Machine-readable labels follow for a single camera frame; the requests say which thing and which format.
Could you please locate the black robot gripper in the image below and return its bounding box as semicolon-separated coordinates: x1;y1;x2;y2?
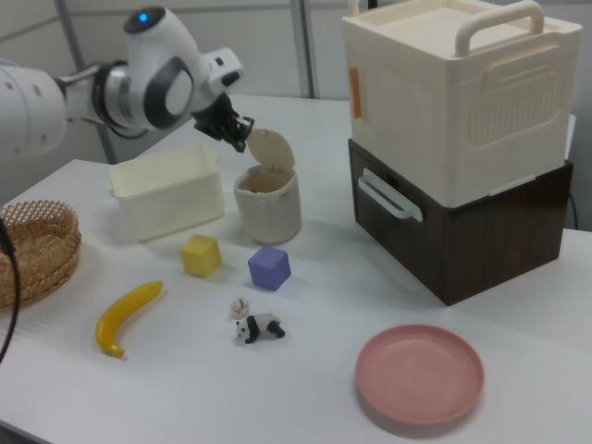
191;93;255;154

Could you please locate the cream lidded trash can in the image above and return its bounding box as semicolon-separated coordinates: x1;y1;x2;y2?
232;128;303;247

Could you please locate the cream plastic storage bin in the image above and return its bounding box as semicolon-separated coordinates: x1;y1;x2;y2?
106;142;227;243

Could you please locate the copper box latch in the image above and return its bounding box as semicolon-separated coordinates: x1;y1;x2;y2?
349;66;367;120

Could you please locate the yellow foam cube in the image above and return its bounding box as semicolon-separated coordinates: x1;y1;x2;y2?
179;233;223;279

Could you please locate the purple foam cube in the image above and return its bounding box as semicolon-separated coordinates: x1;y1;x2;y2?
246;245;293;293

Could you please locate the small cream garlic toy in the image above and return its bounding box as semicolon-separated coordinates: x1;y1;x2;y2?
228;296;252;322

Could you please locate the small panda figurine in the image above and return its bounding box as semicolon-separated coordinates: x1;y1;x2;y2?
232;313;288;347

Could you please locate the yellow toy banana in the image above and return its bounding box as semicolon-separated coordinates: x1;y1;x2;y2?
94;279;165;358

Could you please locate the woven wicker basket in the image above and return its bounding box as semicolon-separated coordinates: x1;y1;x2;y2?
0;197;84;311

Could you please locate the dark wood drawer cabinet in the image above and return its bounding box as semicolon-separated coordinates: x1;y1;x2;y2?
346;137;575;307

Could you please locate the pink round plate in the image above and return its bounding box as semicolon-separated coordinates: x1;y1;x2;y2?
354;324;487;426

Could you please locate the white drawer handle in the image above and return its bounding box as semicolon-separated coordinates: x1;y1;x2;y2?
357;166;425;223

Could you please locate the cream storage box with handle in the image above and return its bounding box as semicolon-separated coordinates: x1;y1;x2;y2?
340;0;584;208

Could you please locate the thin black cable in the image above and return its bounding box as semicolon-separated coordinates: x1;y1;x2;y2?
567;191;581;232

